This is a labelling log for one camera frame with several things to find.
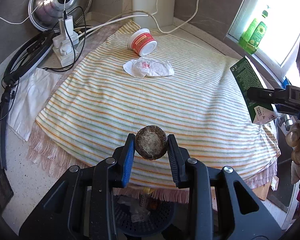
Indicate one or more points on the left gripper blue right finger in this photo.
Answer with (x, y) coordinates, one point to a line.
(177, 159)

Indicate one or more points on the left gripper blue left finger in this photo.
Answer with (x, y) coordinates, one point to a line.
(125, 160)

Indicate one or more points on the brown round cake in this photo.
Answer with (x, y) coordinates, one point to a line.
(151, 142)

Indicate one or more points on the green white milk carton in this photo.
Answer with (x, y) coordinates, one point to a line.
(247, 76)

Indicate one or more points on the white paper wrapper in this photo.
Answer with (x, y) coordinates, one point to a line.
(146, 66)

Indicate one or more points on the red white yogurt cup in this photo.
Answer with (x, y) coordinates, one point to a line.
(142, 42)

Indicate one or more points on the clear plastic bag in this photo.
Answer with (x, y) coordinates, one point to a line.
(138, 213)

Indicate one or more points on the blue trash basket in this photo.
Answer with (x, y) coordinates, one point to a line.
(161, 217)

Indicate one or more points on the gloved right hand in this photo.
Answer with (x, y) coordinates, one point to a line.
(293, 140)

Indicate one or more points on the striped yellow cloth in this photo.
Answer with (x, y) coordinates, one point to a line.
(154, 112)

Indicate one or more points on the green dish soap bottle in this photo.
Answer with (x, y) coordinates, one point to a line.
(250, 39)

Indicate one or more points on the white paper sheet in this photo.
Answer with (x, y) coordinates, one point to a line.
(31, 96)

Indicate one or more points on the white power strip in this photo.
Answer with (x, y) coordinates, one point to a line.
(63, 44)

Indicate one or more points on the white cutting board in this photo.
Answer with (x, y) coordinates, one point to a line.
(154, 13)

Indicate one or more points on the steel pot lid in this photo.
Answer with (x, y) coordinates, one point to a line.
(44, 14)

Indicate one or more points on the black ring light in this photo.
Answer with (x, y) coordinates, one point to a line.
(26, 59)

